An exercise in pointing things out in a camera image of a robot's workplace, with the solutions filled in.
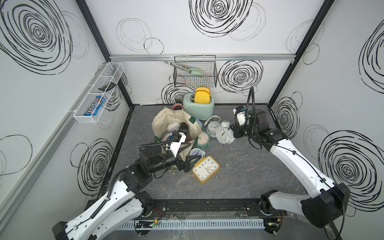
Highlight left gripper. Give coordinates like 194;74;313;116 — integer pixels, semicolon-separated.
148;151;201;175

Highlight silver twin bell clock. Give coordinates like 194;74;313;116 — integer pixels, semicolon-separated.
216;121;235;144

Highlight cream canvas tote bag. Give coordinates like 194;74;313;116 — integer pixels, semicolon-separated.
152;108;202;161

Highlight white twin bell clock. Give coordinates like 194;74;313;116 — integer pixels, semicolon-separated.
206;121;221;138

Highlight yellow rectangular clock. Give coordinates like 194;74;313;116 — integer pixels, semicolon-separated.
192;156;220;184

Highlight green round pastel clock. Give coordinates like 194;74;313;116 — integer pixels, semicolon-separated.
196;131;211;149

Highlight blue round beige clock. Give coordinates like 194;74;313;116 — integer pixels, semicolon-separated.
161;132;178;143

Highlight white square clock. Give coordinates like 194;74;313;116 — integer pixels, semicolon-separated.
167;122;180;132

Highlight black twin bell clock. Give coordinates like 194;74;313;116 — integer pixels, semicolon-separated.
179;123;189;136

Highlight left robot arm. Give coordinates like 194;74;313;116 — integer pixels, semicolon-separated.
52;137;201;240

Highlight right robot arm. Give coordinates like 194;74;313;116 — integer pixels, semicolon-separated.
230;106;351;228

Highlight white purple face clock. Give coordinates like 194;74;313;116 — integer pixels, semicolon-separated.
189;148;206;159

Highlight light blue clock back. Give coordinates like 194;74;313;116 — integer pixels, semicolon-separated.
197;120;203;128

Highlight mint green toaster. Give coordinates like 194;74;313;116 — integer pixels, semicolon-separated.
182;93;215;121

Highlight pink cup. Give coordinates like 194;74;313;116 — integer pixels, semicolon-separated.
172;103;184;111

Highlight yellow toast slice front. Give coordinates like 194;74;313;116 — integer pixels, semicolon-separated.
194;90;211;104

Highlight yellow toast slice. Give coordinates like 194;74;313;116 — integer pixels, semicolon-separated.
194;90;211;104
196;87;210;93

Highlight yellow toast slice back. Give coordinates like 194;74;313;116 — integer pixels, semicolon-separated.
196;87;210;93

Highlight blue candy packet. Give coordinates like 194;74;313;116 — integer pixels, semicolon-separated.
84;96;105;116

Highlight mint green tongs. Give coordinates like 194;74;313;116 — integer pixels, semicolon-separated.
164;61;205;77

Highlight black remote control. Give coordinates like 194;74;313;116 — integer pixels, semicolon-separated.
98;83;117;92

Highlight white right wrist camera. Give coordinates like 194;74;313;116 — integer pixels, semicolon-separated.
233;106;249;127

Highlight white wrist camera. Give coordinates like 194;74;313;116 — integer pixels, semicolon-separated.
169;132;187;157
233;106;249;127

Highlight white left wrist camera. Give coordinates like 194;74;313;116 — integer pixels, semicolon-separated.
169;132;187;157

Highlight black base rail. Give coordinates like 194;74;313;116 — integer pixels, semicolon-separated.
153;199;288;218

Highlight black wire basket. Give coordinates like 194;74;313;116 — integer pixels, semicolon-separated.
173;55;218;88

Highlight white wire shelf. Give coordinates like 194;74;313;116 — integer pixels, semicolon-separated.
73;62;124;124

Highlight grey slotted cable duct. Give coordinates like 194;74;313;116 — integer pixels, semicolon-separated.
117;219;265;231

